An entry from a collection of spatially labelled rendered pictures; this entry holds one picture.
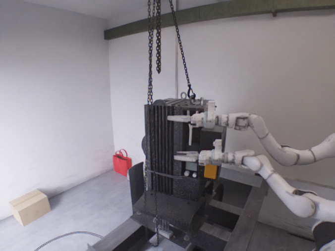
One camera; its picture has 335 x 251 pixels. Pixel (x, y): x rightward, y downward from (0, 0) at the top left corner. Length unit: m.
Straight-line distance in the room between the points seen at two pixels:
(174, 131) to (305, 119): 1.50
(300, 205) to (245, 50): 1.81
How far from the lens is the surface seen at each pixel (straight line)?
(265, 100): 2.25
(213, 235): 1.57
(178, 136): 1.26
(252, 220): 1.78
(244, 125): 0.91
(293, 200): 0.86
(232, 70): 2.32
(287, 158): 1.04
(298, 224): 2.76
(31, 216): 3.02
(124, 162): 3.46
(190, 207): 1.41
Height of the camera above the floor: 1.80
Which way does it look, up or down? 15 degrees down
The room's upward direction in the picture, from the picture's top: straight up
